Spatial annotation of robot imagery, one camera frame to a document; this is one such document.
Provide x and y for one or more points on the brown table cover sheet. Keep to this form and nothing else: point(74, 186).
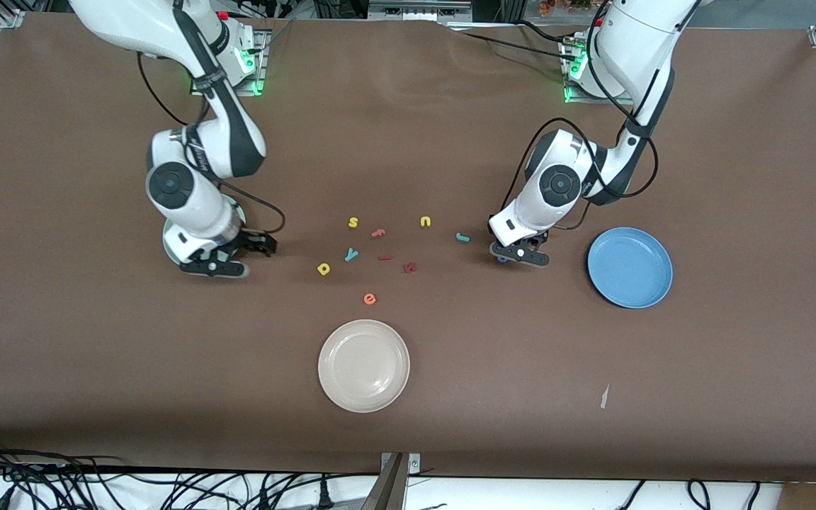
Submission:
point(450, 425)

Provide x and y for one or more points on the grey angled metal bar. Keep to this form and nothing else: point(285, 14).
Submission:
point(387, 492)

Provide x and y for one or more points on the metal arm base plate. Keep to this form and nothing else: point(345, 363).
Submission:
point(592, 100)
point(261, 42)

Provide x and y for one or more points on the blue plate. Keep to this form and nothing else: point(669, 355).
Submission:
point(631, 268)

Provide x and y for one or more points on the green plate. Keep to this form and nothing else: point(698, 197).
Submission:
point(238, 216)

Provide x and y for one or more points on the silver corner bracket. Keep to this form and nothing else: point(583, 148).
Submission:
point(414, 464)

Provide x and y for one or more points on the beige plate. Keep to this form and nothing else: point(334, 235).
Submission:
point(364, 366)

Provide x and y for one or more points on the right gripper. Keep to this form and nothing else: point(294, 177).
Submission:
point(247, 243)

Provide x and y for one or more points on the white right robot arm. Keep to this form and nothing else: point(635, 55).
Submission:
point(195, 205)

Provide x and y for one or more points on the teal letter y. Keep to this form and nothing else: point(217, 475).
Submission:
point(351, 254)

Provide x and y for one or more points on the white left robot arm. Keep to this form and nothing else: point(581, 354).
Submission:
point(635, 42)

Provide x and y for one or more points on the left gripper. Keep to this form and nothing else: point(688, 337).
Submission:
point(538, 243)

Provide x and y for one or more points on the white paper scrap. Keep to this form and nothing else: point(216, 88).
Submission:
point(604, 398)

